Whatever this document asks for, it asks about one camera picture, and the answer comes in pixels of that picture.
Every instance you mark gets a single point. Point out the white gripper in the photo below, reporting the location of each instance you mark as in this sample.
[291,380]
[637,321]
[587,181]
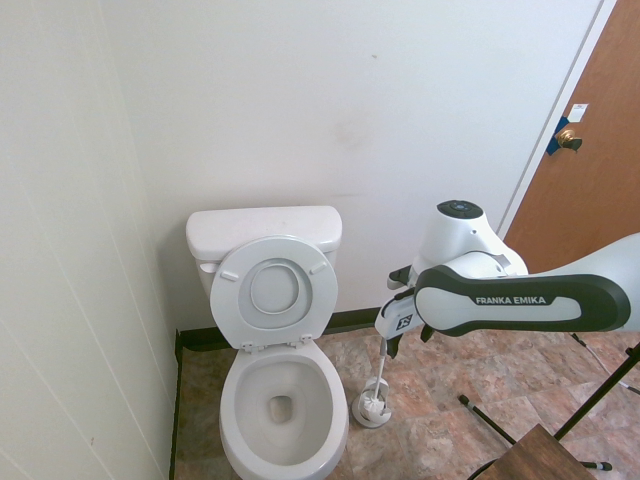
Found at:
[395,320]

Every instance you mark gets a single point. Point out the white toilet brush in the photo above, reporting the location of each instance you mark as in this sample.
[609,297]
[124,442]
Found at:
[379,370]

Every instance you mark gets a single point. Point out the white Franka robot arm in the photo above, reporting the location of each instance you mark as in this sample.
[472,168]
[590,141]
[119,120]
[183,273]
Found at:
[500,300]

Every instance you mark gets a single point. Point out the white toilet brush holder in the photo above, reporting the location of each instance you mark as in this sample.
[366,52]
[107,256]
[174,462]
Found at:
[370,420]

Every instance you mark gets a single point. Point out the white ceramic toilet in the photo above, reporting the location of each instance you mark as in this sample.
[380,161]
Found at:
[280,462]

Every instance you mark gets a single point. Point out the white toilet seat with lid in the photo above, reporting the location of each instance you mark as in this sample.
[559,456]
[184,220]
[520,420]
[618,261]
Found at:
[230,300]

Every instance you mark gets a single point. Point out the white toilet tank lid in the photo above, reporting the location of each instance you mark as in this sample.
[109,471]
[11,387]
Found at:
[250,225]

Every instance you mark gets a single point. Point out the white flush lever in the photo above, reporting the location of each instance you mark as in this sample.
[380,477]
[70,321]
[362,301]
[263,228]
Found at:
[207,267]

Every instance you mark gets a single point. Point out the brown wooden door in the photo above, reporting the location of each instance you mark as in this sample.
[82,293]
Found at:
[600,200]

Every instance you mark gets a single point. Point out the blue tape strip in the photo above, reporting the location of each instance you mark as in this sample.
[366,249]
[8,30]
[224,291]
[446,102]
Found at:
[552,147]

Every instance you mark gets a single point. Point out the brass door knob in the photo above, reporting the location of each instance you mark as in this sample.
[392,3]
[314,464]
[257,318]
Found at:
[566,136]

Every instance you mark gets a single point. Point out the white paper label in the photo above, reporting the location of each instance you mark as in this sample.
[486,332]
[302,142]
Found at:
[577,112]

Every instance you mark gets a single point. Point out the black camera tripod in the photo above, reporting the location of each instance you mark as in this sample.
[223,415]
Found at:
[487,417]

